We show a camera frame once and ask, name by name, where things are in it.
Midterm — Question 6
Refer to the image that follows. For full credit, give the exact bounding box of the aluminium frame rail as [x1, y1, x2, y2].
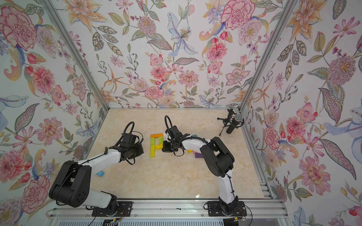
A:
[45, 199, 288, 220]

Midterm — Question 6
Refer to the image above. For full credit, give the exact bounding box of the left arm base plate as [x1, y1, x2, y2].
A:
[92, 201, 133, 218]

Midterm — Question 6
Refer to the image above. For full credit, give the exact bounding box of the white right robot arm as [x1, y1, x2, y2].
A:
[162, 126, 239, 216]

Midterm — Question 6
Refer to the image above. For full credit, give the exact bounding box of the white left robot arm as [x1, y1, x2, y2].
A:
[49, 133, 144, 215]

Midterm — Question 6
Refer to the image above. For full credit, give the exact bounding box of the yellow green block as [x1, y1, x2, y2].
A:
[150, 145, 156, 158]

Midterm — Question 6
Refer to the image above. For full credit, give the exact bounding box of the orange long block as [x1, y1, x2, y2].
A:
[150, 133, 163, 138]

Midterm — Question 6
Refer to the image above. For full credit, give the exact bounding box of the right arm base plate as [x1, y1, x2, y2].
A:
[203, 201, 248, 218]

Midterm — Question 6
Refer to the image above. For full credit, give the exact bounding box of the light blue block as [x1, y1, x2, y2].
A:
[96, 171, 105, 177]

